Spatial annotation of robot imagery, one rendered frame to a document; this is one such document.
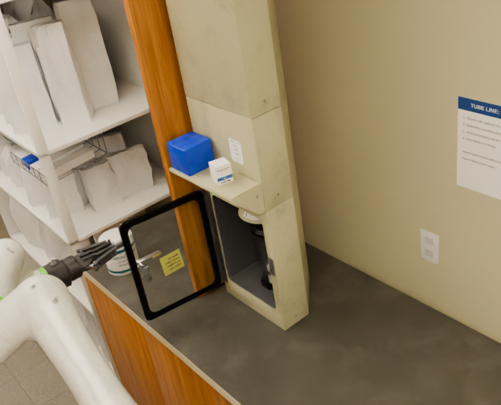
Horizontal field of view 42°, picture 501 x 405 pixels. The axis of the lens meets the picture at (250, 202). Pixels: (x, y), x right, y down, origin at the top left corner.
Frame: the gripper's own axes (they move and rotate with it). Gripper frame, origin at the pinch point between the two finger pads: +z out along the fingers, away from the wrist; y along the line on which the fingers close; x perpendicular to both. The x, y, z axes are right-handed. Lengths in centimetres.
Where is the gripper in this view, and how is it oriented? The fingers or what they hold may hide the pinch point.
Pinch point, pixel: (122, 241)
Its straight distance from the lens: 215.1
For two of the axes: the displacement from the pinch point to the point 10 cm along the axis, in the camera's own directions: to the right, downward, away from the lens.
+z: 7.6, -4.2, 4.9
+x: 1.5, 8.5, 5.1
